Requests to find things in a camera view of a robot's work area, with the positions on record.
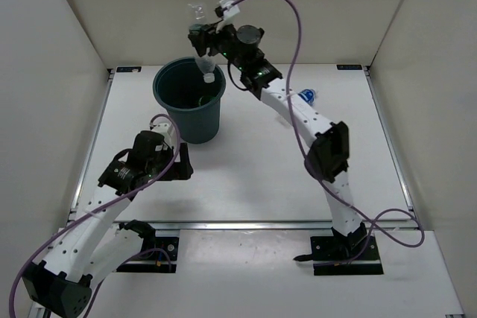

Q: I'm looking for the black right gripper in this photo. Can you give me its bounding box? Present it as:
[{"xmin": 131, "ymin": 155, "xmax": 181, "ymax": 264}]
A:
[{"xmin": 193, "ymin": 17, "xmax": 250, "ymax": 72}]

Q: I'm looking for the clear bottle green label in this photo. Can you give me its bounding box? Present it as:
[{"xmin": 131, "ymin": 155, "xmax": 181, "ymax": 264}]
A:
[{"xmin": 188, "ymin": 2, "xmax": 215, "ymax": 83}]

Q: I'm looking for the green plastic soda bottle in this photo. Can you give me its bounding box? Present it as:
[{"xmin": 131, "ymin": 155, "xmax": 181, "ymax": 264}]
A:
[{"xmin": 197, "ymin": 95, "xmax": 219, "ymax": 107}]

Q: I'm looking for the clear bottle blue label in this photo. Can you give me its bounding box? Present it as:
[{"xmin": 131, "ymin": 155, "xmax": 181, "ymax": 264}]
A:
[{"xmin": 298, "ymin": 89, "xmax": 317, "ymax": 106}]

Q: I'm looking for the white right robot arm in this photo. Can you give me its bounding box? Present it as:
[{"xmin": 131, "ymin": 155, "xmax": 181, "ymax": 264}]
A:
[{"xmin": 188, "ymin": 24, "xmax": 368, "ymax": 265}]

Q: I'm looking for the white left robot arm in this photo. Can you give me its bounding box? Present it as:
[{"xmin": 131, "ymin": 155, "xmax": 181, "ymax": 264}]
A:
[{"xmin": 22, "ymin": 124, "xmax": 193, "ymax": 317}]

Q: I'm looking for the dark teal plastic bin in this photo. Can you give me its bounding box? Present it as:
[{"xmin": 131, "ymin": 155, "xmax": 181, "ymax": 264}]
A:
[{"xmin": 153, "ymin": 57, "xmax": 226, "ymax": 144}]

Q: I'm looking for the left corner table label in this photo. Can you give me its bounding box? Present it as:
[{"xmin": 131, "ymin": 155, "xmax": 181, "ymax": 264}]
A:
[{"xmin": 116, "ymin": 66, "xmax": 142, "ymax": 73}]

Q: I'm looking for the corner table label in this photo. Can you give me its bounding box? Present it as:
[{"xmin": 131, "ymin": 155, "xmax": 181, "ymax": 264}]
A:
[
  {"xmin": 116, "ymin": 66, "xmax": 142, "ymax": 73},
  {"xmin": 336, "ymin": 64, "xmax": 362, "ymax": 71}
]

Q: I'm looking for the right corner table label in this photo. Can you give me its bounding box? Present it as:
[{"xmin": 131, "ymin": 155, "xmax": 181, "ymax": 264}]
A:
[{"xmin": 336, "ymin": 64, "xmax": 362, "ymax": 71}]

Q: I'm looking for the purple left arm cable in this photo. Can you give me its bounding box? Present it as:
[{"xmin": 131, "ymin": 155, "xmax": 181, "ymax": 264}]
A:
[{"xmin": 7, "ymin": 113, "xmax": 182, "ymax": 318}]

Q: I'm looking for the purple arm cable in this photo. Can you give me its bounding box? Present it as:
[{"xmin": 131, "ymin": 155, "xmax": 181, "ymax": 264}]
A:
[
  {"xmin": 230, "ymin": 0, "xmax": 426, "ymax": 249},
  {"xmin": 7, "ymin": 113, "xmax": 182, "ymax": 318}
]

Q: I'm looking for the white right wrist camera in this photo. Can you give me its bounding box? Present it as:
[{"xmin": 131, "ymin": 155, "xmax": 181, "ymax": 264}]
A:
[{"xmin": 214, "ymin": 0, "xmax": 240, "ymax": 32}]

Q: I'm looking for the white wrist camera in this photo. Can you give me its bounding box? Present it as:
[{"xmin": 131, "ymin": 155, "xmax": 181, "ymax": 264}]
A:
[
  {"xmin": 150, "ymin": 122, "xmax": 177, "ymax": 150},
  {"xmin": 214, "ymin": 0, "xmax": 240, "ymax": 32}
]

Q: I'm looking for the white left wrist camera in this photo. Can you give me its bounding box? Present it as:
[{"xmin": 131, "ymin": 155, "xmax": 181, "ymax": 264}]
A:
[{"xmin": 150, "ymin": 122, "xmax": 177, "ymax": 150}]

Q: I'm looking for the aluminium table edge rail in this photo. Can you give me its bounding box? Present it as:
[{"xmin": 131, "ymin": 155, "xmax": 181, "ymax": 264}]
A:
[{"xmin": 70, "ymin": 220, "xmax": 422, "ymax": 232}]

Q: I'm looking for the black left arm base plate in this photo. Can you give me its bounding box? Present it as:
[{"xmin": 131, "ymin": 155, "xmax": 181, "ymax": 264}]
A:
[{"xmin": 116, "ymin": 231, "xmax": 180, "ymax": 274}]

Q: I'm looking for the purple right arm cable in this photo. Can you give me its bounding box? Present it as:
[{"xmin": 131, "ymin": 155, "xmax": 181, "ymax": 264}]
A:
[{"xmin": 230, "ymin": 0, "xmax": 426, "ymax": 249}]

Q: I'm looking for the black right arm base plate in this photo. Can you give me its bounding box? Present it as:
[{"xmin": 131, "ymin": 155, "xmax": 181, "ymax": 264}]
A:
[{"xmin": 310, "ymin": 236, "xmax": 384, "ymax": 276}]

